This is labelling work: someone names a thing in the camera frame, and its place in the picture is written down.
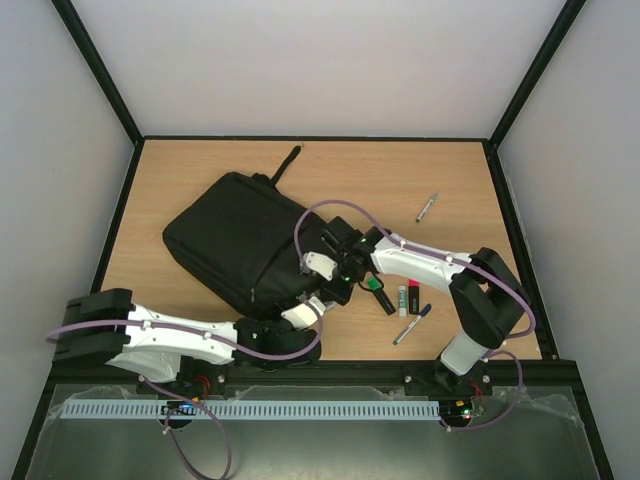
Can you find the green highlighter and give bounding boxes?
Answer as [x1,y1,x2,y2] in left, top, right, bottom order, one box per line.
[367,276,396,315]

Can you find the black student backpack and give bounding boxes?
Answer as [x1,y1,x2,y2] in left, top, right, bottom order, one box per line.
[162,147,331,320]

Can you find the silver pen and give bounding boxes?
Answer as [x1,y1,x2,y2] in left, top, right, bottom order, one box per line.
[415,192,439,224]

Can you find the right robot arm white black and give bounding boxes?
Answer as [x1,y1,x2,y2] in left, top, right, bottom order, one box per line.
[322,217,535,392]

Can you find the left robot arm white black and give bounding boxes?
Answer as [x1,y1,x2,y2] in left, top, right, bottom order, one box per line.
[46,288,327,383]

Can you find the white glue stick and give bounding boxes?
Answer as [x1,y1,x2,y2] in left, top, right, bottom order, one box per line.
[398,285,408,318]

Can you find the pink highlighter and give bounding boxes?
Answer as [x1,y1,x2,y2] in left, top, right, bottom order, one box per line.
[407,280,421,315]

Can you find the blue capped marker pen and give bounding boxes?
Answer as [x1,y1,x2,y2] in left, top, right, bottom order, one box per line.
[392,304,432,346]

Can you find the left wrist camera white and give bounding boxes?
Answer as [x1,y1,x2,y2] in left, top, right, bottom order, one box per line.
[281,296,326,330]

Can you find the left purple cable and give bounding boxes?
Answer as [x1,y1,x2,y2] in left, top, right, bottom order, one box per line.
[45,307,325,480]

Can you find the black frame rail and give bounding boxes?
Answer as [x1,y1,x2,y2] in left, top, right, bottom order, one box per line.
[49,357,581,396]

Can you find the light blue cable duct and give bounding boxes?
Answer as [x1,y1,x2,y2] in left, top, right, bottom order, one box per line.
[60,399,441,422]

